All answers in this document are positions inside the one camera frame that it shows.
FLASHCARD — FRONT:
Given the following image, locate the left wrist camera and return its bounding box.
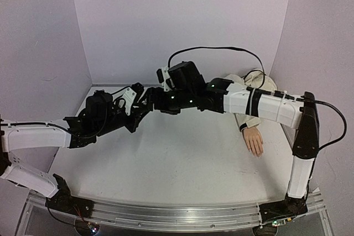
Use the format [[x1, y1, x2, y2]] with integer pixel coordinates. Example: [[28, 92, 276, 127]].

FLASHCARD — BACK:
[[122, 82, 144, 116]]

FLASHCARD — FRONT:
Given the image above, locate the mannequin hand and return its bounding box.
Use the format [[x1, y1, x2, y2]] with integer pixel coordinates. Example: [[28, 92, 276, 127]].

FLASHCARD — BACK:
[[242, 126, 264, 158]]

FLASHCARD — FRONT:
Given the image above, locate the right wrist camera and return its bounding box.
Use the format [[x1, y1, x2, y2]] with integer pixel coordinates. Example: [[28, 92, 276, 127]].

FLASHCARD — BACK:
[[157, 66, 173, 92]]

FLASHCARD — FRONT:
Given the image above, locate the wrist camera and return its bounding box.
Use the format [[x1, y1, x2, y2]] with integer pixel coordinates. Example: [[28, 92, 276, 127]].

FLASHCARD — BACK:
[[157, 66, 173, 92], [122, 82, 144, 116]]

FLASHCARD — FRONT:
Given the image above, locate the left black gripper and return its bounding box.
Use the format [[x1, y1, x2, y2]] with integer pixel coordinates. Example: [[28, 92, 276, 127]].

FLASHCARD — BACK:
[[95, 99, 145, 138]]

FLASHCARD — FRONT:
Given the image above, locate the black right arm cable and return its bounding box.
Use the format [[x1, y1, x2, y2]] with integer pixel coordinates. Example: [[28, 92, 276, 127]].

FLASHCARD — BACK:
[[167, 46, 348, 151]]

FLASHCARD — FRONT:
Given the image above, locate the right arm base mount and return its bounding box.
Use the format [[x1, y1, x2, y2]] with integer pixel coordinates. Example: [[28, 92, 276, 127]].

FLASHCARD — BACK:
[[259, 179, 310, 226]]

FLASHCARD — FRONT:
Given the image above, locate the aluminium front rail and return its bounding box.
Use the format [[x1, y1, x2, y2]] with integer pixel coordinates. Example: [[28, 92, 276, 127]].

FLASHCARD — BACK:
[[16, 192, 333, 235]]

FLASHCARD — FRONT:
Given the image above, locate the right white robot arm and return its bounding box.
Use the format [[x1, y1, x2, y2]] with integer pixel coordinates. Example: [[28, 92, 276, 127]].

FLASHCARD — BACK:
[[146, 61, 319, 199]]

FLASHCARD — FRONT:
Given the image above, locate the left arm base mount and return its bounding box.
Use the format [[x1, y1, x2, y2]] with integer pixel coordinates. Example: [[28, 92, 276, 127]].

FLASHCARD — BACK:
[[45, 174, 94, 218]]

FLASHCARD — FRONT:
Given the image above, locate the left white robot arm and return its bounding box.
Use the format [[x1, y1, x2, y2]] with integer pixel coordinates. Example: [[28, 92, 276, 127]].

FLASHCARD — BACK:
[[1, 87, 153, 212]]

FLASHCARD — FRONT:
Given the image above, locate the beige jacket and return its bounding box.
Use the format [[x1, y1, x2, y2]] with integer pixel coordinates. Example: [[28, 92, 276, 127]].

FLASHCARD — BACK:
[[225, 69, 278, 132]]

